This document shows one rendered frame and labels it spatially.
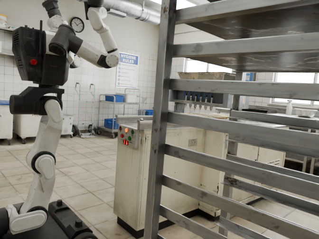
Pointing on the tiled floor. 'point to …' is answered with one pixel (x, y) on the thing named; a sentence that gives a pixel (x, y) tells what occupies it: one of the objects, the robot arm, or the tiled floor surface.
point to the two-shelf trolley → (114, 112)
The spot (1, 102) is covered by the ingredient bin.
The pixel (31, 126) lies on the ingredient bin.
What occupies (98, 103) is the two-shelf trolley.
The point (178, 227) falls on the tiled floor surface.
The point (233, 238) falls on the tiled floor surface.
